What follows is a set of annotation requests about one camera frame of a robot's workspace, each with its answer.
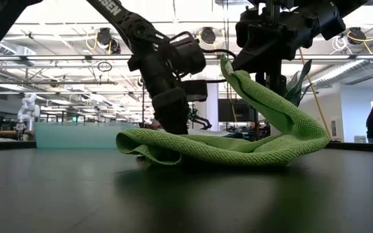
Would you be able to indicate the green plant in white pot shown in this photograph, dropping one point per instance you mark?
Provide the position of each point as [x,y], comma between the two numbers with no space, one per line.
[298,87]

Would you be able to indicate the black background frame rig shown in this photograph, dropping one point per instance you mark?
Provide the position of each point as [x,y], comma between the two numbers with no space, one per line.
[143,106]

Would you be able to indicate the white building pillar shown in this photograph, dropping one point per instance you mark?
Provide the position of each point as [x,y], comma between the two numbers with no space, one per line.
[213,106]

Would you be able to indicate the small white towel label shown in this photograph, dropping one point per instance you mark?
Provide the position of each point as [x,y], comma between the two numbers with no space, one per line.
[229,67]

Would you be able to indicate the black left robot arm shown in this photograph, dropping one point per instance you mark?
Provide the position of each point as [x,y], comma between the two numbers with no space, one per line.
[141,35]

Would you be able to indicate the small white bin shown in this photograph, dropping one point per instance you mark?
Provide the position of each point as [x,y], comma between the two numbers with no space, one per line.
[359,139]

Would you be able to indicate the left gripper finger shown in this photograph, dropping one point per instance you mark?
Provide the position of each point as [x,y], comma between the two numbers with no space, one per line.
[180,123]
[165,123]

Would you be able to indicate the black background robot arm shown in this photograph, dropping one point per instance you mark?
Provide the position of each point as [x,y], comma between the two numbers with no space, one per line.
[199,119]

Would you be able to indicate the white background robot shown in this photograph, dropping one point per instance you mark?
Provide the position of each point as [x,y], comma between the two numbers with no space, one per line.
[28,110]

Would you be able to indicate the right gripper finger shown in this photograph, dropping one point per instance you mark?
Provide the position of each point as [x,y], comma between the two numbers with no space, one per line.
[249,61]
[275,82]

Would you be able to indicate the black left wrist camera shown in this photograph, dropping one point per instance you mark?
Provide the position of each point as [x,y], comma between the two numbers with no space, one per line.
[188,55]

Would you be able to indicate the green microfiber towel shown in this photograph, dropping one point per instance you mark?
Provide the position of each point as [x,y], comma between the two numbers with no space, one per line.
[222,150]

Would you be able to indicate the silver ceiling air duct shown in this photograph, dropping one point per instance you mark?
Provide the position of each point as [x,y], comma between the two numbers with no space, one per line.
[2,48]
[338,72]

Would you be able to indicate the teal plastic tray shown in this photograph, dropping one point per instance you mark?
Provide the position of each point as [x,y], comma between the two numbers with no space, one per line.
[76,136]

